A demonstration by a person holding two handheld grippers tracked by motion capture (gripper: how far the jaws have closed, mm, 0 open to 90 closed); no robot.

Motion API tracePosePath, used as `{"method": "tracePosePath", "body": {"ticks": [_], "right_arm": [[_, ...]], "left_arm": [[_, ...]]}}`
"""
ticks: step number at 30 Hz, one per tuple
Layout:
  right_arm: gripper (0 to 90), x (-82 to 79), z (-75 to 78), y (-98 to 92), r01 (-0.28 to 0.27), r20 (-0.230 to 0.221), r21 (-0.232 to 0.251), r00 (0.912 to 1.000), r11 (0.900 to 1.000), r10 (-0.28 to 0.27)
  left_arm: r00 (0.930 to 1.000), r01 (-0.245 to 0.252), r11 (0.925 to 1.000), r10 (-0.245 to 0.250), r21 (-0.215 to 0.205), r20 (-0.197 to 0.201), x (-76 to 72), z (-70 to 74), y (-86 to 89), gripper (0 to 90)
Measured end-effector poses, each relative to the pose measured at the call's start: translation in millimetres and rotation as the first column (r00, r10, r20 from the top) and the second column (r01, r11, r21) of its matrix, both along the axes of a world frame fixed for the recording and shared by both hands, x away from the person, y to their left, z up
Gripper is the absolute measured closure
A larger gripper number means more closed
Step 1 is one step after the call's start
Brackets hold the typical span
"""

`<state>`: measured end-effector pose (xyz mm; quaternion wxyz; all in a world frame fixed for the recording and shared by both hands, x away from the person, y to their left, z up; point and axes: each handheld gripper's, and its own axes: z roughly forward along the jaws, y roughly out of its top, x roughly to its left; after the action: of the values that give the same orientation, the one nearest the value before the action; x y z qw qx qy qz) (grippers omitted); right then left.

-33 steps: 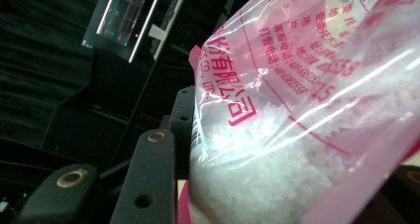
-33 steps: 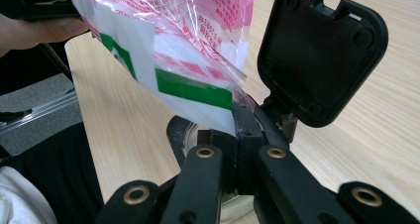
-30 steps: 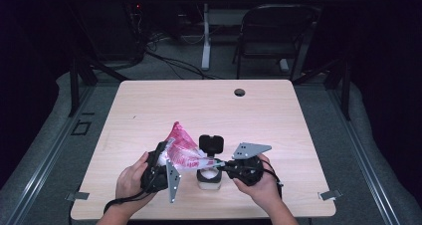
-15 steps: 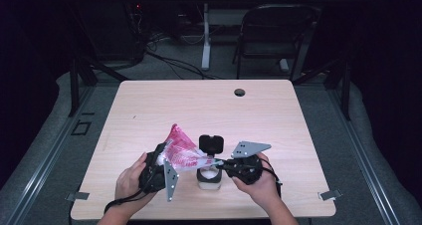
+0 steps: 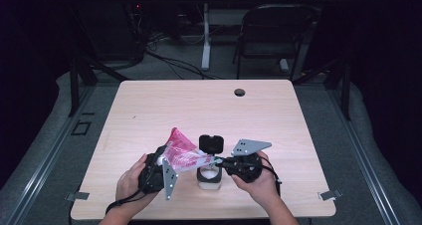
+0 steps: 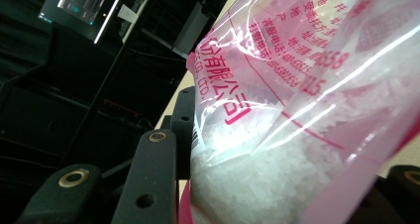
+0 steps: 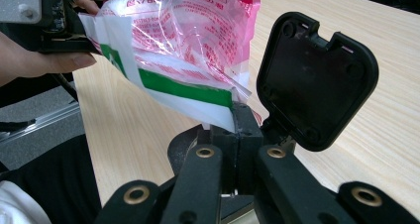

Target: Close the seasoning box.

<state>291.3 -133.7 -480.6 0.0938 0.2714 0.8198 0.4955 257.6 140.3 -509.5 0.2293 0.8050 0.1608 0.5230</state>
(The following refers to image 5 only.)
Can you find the person's left hand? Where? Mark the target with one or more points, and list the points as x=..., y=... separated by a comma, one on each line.
x=129, y=185

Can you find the white desk leg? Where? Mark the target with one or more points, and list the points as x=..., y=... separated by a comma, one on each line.
x=206, y=39

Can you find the pink and white plastic packet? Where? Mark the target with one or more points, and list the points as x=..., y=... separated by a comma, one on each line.
x=182, y=152

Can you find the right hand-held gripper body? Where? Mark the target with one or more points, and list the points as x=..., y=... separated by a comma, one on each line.
x=247, y=168

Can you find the black folding chair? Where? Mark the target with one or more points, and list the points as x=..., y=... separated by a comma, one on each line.
x=272, y=36

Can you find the glass jar with black lid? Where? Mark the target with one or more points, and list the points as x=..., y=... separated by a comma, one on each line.
x=209, y=177

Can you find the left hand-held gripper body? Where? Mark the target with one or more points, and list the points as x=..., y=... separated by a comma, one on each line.
x=152, y=178

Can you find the dark equipment rack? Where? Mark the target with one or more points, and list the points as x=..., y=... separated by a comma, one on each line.
x=136, y=29

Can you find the black metal frame stand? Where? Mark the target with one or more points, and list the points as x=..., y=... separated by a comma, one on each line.
x=74, y=85
x=345, y=89

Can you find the person's right hand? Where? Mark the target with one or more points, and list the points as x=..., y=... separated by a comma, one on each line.
x=262, y=188

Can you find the aluminium floor rail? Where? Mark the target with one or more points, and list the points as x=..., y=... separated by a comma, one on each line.
x=368, y=172
x=40, y=175

